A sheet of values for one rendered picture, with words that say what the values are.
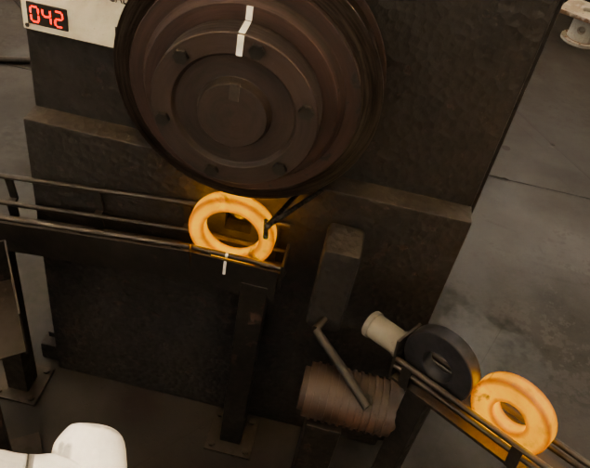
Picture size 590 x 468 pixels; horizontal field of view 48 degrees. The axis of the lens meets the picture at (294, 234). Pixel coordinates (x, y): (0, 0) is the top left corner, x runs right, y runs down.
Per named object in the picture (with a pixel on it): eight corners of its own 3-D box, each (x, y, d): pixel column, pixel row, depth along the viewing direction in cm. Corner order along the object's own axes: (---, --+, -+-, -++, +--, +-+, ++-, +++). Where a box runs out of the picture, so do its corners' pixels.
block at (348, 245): (311, 292, 158) (330, 216, 142) (344, 301, 157) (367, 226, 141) (304, 326, 150) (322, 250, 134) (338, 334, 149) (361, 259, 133)
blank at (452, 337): (422, 308, 129) (411, 317, 127) (491, 355, 121) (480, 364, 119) (407, 362, 139) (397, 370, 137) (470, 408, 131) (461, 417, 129)
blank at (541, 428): (491, 355, 121) (481, 364, 119) (570, 408, 113) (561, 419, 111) (471, 409, 130) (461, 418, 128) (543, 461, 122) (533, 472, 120)
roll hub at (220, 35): (158, 149, 121) (160, 1, 103) (308, 184, 120) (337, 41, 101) (147, 166, 117) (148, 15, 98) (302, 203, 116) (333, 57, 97)
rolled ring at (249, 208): (279, 213, 133) (282, 202, 136) (190, 190, 134) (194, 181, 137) (268, 276, 146) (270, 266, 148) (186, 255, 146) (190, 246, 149)
